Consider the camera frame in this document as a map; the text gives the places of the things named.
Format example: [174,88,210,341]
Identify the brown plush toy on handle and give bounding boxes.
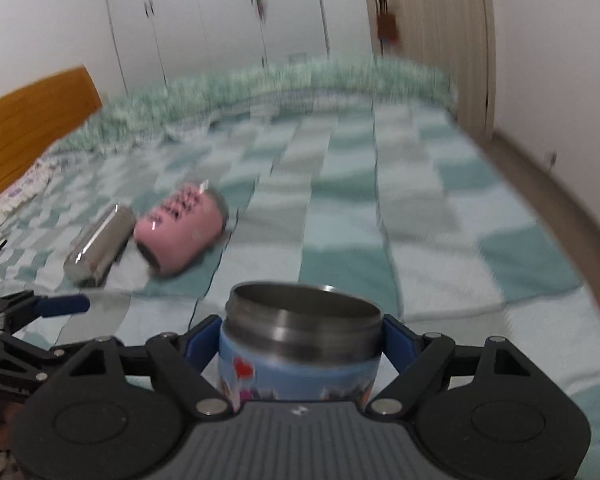
[376,0,400,53]

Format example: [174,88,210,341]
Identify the stainless steel flask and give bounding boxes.
[64,203,136,287]

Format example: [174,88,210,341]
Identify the white built-in wardrobe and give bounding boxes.
[106,0,372,93]

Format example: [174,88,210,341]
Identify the beige wooden door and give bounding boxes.
[366,0,495,141]

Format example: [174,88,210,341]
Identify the green floral duvet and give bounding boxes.
[47,56,458,156]

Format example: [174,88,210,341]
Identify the checkered teal bed blanket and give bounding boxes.
[0,101,600,479]

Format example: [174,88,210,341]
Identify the purple floral pillow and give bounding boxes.
[0,157,58,226]

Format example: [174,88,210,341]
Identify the orange wooden headboard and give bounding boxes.
[0,66,102,194]

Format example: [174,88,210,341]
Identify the blue cartoon cup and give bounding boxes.
[218,282,382,408]

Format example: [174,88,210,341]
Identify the pink printed cup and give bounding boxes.
[133,180,228,276]

